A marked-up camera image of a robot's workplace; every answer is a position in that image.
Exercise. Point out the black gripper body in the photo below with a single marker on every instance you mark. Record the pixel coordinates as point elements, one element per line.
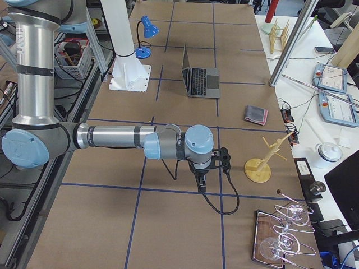
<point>198,172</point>

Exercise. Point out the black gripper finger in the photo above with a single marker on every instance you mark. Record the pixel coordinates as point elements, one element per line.
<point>202,186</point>

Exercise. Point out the grey laptop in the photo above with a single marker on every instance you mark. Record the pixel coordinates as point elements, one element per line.
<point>200,82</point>

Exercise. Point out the wooden mug tree stand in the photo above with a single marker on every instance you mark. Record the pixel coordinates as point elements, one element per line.
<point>258,170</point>

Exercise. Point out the folded grey cloth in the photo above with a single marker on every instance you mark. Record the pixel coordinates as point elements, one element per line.
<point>256,115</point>

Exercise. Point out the wine glass rack tray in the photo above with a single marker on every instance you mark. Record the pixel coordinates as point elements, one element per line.
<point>276,235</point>

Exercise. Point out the white enamel kettle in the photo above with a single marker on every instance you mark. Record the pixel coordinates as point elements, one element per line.
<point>326,154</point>

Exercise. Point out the black monitor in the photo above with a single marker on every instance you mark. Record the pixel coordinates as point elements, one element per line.
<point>343,185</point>

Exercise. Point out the near teach pendant tablet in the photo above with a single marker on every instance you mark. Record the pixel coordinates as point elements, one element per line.
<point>336,111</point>

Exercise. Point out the teach pendant tablet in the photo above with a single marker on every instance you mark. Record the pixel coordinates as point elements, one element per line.
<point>336,111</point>
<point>330,78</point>

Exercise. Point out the blue desk lamp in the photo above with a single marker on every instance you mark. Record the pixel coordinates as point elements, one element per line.
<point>150,30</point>

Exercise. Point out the wooden dish rack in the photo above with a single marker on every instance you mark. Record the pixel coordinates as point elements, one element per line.
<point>280,34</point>

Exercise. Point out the green glass plate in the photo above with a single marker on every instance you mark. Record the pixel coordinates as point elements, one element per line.
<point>267,28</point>

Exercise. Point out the far teach pendant tablet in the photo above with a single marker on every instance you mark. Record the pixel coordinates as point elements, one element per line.
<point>330,78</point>

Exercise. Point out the white plastic basket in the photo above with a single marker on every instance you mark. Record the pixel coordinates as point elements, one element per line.
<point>73,57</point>

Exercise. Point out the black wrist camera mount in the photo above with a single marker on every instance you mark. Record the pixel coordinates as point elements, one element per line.
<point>220,158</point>

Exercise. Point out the aluminium frame post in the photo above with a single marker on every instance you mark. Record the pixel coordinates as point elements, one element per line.
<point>292,40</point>

